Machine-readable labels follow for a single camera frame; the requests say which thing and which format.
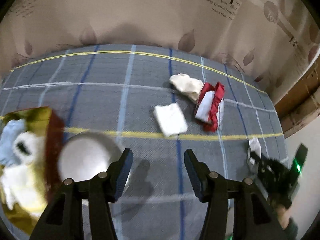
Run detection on small white cloth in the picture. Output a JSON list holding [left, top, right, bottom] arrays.
[[247, 137, 261, 173]]

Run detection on white foam sponge block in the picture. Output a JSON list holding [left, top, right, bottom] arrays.
[[153, 103, 188, 138]]

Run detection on red and white satin cloth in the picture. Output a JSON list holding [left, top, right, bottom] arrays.
[[194, 82, 225, 132]]

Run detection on person's hand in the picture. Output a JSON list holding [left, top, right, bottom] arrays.
[[274, 204, 296, 230]]

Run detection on grey plaid tablecloth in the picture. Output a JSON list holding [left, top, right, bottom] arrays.
[[1, 45, 289, 239]]

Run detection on cream crumpled cloth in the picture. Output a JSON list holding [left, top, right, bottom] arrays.
[[169, 73, 204, 102]]

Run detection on light blue cloth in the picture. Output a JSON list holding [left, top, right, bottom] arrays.
[[0, 119, 26, 166]]

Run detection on beige leaf-print curtain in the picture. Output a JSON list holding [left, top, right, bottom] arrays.
[[1, 0, 319, 102]]

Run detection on wooden door frame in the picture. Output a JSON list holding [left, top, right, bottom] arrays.
[[275, 59, 320, 138]]

